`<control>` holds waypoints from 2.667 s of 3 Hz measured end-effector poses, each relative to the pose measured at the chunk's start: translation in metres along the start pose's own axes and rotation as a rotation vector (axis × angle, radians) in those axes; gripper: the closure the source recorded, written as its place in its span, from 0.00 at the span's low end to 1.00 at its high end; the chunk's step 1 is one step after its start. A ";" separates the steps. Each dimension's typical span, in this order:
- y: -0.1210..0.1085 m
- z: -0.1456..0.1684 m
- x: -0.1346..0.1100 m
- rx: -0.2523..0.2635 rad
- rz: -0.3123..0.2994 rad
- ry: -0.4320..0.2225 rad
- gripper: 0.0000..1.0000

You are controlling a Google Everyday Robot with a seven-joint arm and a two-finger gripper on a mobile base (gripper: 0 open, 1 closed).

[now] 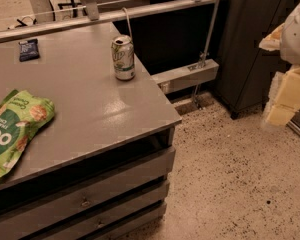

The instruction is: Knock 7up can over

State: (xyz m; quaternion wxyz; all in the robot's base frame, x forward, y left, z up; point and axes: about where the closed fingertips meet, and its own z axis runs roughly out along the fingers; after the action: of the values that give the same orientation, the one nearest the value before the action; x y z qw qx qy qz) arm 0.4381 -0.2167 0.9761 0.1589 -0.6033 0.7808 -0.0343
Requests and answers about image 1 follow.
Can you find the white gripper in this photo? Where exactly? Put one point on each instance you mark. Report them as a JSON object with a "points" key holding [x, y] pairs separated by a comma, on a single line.
{"points": [[297, 39]]}

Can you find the green white 7up can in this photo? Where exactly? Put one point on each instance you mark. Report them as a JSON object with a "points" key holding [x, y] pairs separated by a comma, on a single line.
{"points": [[123, 57]]}

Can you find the dark grey cabinet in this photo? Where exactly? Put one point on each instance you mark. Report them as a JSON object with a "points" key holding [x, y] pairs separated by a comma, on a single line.
{"points": [[246, 71]]}

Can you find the grey wooden drawer cabinet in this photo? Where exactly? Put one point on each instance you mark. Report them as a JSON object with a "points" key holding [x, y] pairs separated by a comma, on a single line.
{"points": [[99, 169]]}

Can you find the dark blue snack packet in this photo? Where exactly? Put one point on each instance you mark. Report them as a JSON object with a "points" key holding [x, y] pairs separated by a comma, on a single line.
{"points": [[28, 50]]}

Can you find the green chip bag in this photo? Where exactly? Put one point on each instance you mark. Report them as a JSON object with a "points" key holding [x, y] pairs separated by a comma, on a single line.
{"points": [[21, 116]]}

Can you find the grey metal railing frame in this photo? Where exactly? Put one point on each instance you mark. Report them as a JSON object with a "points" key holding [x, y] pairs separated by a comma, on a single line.
{"points": [[169, 81]]}

